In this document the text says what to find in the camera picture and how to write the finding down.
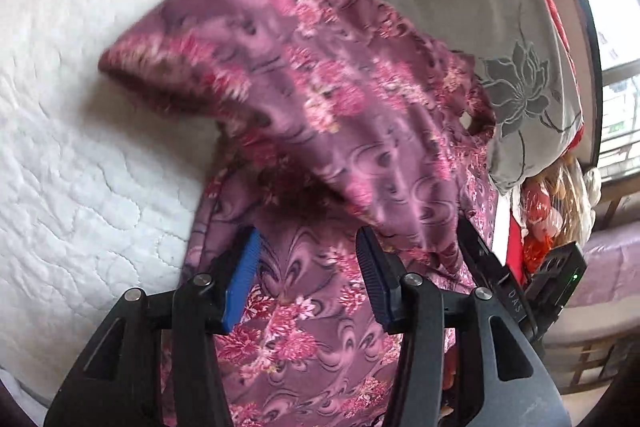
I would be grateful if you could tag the red cloth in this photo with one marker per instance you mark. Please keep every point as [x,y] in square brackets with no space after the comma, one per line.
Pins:
[514,247]

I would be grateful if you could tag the window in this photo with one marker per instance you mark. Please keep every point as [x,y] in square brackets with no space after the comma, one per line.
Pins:
[612,37]

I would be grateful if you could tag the purple floral garment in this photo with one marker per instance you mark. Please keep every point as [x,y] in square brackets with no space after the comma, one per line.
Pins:
[325,107]

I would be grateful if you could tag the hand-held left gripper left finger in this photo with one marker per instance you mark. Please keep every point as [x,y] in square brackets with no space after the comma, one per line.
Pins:
[243,279]

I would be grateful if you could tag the plastic bag with orange contents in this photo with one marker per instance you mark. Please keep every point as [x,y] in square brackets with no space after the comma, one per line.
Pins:
[555,202]

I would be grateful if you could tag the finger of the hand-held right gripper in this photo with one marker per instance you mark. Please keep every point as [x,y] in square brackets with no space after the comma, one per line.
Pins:
[480,252]

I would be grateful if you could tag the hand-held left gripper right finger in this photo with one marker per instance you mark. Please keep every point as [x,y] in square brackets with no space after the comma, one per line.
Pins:
[374,274]

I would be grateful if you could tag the wooden bench with lilac cushion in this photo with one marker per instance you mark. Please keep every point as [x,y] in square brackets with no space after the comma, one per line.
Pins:
[600,287]

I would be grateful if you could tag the white quilted bed cover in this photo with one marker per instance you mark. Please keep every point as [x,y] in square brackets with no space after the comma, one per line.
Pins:
[75,132]

